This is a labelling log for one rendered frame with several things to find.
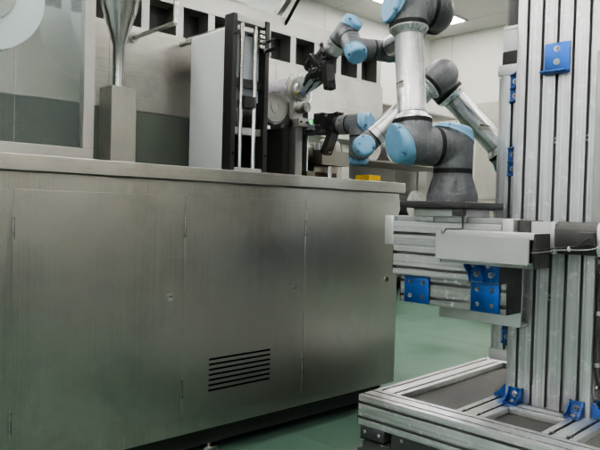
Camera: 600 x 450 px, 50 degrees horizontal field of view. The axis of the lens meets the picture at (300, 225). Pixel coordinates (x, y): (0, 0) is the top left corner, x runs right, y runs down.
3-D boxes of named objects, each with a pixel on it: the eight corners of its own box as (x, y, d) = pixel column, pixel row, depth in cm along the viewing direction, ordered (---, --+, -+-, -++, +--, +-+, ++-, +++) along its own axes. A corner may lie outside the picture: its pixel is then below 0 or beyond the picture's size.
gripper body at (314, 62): (314, 68, 254) (331, 44, 247) (323, 83, 250) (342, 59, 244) (300, 64, 249) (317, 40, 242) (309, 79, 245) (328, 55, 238)
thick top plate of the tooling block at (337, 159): (321, 163, 262) (322, 148, 261) (258, 167, 291) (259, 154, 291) (348, 166, 272) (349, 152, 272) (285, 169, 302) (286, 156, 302)
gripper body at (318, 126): (325, 115, 260) (347, 112, 251) (325, 137, 260) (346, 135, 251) (312, 113, 255) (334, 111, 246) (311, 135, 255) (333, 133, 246)
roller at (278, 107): (263, 120, 245) (264, 88, 244) (223, 126, 263) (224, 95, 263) (287, 124, 253) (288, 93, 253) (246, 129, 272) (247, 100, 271)
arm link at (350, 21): (350, 21, 229) (344, 8, 234) (332, 45, 235) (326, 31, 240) (367, 29, 233) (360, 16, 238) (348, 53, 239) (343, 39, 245)
